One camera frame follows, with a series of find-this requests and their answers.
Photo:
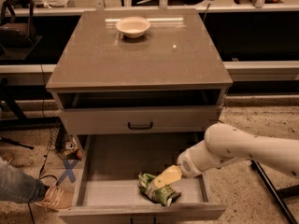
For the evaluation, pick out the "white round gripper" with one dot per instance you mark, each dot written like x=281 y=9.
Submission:
x=188 y=163

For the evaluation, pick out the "green jalapeno chip bag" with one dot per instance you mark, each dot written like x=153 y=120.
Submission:
x=164 y=195

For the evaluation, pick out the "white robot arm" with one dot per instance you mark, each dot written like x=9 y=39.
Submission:
x=222 y=145

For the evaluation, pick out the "grey drawer cabinet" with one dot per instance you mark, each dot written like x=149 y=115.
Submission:
x=175 y=63

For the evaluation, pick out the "blue tape cross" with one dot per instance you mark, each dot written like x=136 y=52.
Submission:
x=69 y=165

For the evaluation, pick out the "soda can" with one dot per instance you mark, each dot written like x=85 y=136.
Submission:
x=69 y=145

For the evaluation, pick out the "black metal stand leg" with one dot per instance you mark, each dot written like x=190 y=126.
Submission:
x=279 y=195

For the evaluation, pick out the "tan sneaker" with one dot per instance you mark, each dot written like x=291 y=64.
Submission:
x=57 y=199

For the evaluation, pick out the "white paper bowl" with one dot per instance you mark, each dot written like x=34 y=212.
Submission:
x=133 y=27

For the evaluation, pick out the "blue jeans leg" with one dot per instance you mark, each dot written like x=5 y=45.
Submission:
x=19 y=187

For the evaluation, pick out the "black chair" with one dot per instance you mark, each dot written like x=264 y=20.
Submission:
x=17 y=39

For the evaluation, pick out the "grey upper drawer black handle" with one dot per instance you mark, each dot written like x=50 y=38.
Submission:
x=139 y=120

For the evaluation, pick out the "black wire basket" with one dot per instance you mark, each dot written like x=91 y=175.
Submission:
x=58 y=136

